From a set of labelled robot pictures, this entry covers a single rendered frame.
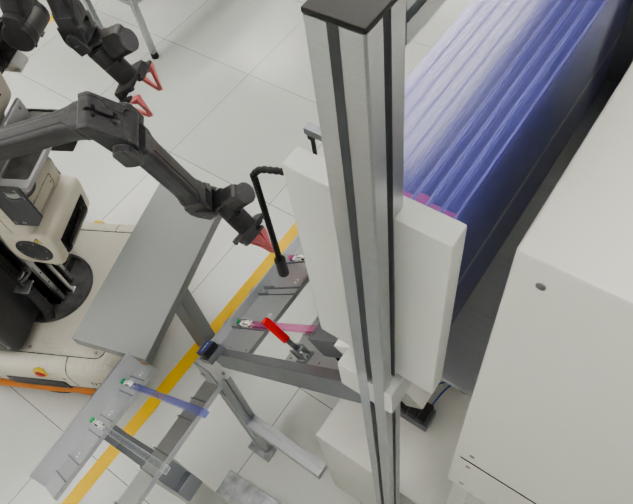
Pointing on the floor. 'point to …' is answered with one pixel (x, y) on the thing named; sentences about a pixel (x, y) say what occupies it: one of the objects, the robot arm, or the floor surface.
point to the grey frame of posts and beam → (360, 206)
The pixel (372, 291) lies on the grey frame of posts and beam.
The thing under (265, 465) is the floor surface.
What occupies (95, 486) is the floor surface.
